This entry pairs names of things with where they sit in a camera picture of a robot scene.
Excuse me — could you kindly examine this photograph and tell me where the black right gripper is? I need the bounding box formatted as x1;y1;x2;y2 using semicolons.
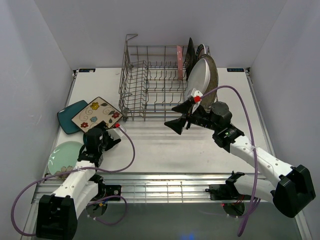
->
163;99;219;135

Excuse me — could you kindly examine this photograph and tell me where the speckled beige blue round plate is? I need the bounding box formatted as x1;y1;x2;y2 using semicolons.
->
200;54;219;112

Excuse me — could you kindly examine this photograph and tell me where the beige square flower plate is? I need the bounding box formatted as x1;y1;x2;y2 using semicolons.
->
71;97;123;133

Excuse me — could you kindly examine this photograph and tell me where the grey wire dish rack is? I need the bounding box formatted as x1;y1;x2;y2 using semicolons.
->
118;33;188;122

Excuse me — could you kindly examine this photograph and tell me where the white oval plate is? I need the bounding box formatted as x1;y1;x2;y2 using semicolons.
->
184;58;211;99

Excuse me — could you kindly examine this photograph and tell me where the teal square plate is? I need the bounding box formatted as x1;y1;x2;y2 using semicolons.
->
57;100;88;135

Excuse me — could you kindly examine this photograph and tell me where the black square floral plate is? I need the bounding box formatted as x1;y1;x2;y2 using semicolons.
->
185;37;195;81

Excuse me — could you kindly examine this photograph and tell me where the white plate teal red rim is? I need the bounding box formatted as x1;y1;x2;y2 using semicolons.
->
82;134;87;145
195;43;209;61

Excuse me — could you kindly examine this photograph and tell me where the pink polka dot plate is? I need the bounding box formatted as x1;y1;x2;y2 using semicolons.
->
176;45;183;81

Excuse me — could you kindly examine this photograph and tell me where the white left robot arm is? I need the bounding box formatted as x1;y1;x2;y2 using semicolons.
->
35;124;124;240

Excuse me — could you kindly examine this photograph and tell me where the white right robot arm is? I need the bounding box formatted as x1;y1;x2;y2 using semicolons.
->
164;100;316;218

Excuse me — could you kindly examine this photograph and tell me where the light green round plate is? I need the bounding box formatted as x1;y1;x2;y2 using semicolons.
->
47;141;83;175

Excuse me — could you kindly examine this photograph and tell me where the right blue label sticker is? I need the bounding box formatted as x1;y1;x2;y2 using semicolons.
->
226;68;245;73

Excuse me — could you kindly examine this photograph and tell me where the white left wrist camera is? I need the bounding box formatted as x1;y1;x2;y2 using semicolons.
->
107;123;127;140

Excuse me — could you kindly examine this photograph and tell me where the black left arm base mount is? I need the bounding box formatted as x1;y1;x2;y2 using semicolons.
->
103;185;122;203

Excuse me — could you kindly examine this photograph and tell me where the aluminium table frame rail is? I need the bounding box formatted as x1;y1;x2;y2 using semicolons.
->
31;67;301;205

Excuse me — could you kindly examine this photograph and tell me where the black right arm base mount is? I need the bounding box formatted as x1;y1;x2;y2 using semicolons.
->
205;184;238;201

